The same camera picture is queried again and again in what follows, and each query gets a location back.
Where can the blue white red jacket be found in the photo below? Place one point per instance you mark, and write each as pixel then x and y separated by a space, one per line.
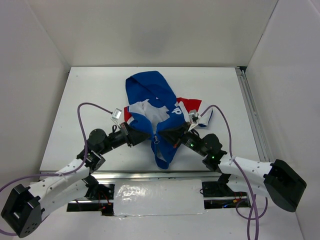
pixel 154 107

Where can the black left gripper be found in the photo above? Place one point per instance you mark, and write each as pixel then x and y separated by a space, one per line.
pixel 134 136

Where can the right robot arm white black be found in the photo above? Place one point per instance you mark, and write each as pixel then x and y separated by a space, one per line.
pixel 274 180

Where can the aluminium side rail frame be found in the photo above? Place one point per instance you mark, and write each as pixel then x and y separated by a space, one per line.
pixel 263 148

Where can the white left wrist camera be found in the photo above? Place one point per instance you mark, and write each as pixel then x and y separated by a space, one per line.
pixel 116 114

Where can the white foil covered panel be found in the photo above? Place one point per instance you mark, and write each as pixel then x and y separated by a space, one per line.
pixel 158 198

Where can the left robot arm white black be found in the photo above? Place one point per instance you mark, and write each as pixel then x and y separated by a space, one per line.
pixel 26 207

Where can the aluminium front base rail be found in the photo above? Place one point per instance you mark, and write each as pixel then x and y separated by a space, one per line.
pixel 154 175

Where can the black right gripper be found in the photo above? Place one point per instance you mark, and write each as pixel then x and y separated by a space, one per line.
pixel 174 134

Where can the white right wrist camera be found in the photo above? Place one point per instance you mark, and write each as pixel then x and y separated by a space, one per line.
pixel 194 118

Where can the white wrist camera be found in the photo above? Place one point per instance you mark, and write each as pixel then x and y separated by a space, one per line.
pixel 194 118
pixel 116 114

